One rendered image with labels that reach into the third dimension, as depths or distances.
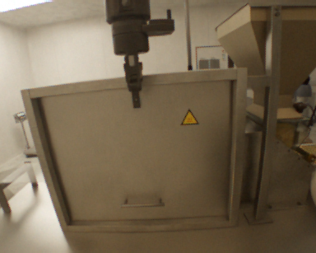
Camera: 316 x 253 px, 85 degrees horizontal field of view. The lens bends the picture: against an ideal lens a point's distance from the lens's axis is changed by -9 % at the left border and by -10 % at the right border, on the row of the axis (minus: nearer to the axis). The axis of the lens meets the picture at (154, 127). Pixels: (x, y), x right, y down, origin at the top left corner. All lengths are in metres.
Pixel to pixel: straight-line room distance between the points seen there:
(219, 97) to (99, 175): 0.46
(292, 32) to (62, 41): 4.72
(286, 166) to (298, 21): 0.50
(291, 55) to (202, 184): 0.51
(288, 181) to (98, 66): 4.31
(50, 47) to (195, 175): 4.82
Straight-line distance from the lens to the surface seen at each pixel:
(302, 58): 0.77
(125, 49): 0.39
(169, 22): 0.41
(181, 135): 0.59
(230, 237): 0.75
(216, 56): 4.58
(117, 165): 0.64
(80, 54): 4.82
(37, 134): 0.68
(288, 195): 0.93
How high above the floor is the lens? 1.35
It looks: 16 degrees down
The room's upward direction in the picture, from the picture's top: 5 degrees counter-clockwise
